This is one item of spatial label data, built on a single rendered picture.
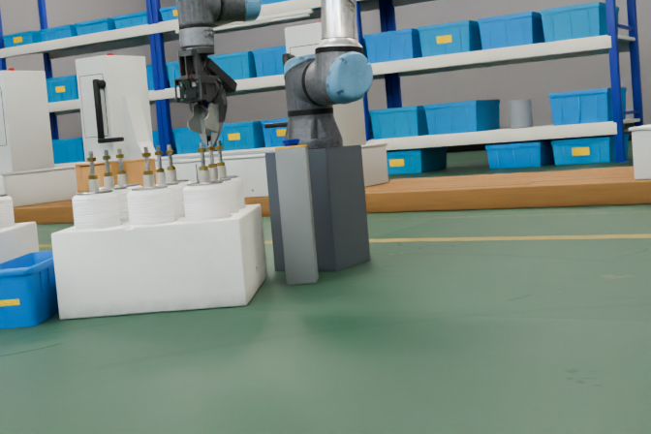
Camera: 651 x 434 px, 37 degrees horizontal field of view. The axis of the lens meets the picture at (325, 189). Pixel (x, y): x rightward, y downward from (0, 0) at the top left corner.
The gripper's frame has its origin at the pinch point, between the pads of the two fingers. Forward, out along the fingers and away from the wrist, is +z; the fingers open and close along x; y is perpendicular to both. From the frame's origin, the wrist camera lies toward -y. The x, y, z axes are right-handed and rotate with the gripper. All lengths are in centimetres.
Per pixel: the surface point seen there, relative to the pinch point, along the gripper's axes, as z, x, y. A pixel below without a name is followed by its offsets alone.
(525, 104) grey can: -5, -70, -456
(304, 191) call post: 13.4, 15.9, -11.5
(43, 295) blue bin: 29.2, -22.5, 32.7
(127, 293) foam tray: 29.8, -6.1, 25.6
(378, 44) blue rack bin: -56, -171, -449
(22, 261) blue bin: 23, -38, 22
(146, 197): 10.7, -2.8, 20.7
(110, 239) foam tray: 18.6, -8.2, 26.6
